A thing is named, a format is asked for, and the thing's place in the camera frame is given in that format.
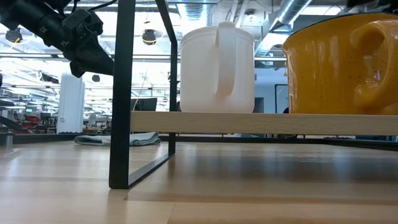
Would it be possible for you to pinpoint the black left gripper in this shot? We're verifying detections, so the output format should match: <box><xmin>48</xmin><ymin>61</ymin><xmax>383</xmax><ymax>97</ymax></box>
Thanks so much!
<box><xmin>68</xmin><ymin>34</ymin><xmax>115</xmax><ymax>78</ymax></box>

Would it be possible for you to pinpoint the white ceramic mug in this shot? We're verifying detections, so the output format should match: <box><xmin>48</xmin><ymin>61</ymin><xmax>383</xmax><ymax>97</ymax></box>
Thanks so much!
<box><xmin>179</xmin><ymin>21</ymin><xmax>256</xmax><ymax>113</ymax></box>

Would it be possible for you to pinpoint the yellow speckled ceramic mug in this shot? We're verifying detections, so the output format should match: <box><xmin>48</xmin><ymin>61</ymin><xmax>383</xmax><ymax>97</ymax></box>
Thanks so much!
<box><xmin>282</xmin><ymin>12</ymin><xmax>398</xmax><ymax>115</ymax></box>

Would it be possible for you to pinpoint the light wood shelf board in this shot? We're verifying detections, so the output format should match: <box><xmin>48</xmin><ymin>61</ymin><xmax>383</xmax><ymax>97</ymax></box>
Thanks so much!
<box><xmin>129</xmin><ymin>111</ymin><xmax>398</xmax><ymax>136</ymax></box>

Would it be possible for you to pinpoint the white round pillar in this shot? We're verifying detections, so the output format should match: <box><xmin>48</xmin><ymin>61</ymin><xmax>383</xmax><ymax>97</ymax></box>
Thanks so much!
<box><xmin>56</xmin><ymin>73</ymin><xmax>85</xmax><ymax>134</ymax></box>

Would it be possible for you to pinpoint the black computer monitor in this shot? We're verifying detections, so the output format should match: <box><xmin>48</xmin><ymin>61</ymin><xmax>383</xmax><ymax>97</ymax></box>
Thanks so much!
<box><xmin>130</xmin><ymin>98</ymin><xmax>158</xmax><ymax>112</ymax></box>

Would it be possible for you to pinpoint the grey-blue folded cloth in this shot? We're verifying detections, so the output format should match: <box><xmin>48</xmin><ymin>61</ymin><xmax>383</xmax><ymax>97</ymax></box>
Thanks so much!
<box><xmin>73</xmin><ymin>131</ymin><xmax>162</xmax><ymax>147</ymax></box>

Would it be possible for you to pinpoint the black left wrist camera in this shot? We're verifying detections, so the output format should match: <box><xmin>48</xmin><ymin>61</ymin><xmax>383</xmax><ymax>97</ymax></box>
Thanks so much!
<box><xmin>61</xmin><ymin>8</ymin><xmax>104</xmax><ymax>41</ymax></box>

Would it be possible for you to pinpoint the silver table post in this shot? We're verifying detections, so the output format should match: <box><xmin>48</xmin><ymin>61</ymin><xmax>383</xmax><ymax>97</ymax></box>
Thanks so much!
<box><xmin>4</xmin><ymin>131</ymin><xmax>14</xmax><ymax>149</ymax></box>

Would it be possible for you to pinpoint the silver ceiling duct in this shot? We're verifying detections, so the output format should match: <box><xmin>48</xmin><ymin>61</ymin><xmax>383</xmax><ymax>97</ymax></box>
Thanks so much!
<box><xmin>254</xmin><ymin>0</ymin><xmax>313</xmax><ymax>57</ymax></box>

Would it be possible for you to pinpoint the black table frame rim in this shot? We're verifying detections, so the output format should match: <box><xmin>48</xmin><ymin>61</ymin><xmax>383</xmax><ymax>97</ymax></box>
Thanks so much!
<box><xmin>0</xmin><ymin>132</ymin><xmax>398</xmax><ymax>152</ymax></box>

